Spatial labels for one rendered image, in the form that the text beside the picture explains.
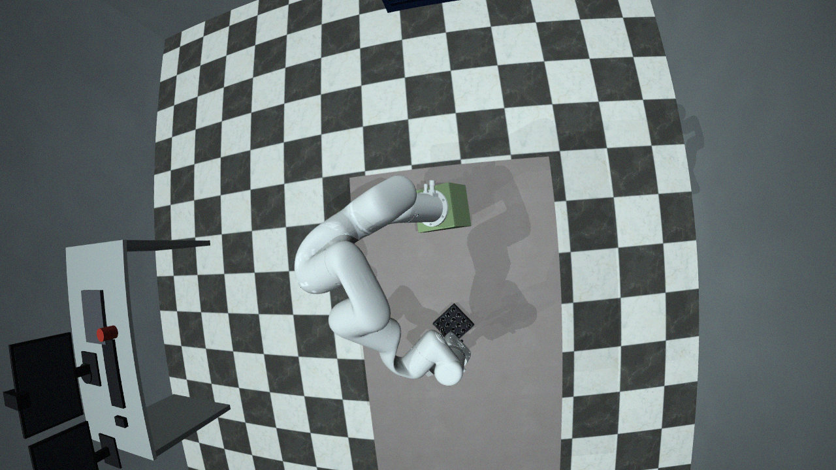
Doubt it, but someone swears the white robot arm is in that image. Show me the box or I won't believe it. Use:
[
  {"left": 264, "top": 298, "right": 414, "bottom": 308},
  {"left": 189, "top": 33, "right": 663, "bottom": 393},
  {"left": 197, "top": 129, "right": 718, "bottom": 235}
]
[{"left": 295, "top": 176, "right": 466, "bottom": 386}]

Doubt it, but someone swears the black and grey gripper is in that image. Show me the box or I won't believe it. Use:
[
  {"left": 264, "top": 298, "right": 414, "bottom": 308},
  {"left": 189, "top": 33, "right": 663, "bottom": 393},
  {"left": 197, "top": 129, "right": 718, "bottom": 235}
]
[{"left": 442, "top": 332, "right": 471, "bottom": 365}]

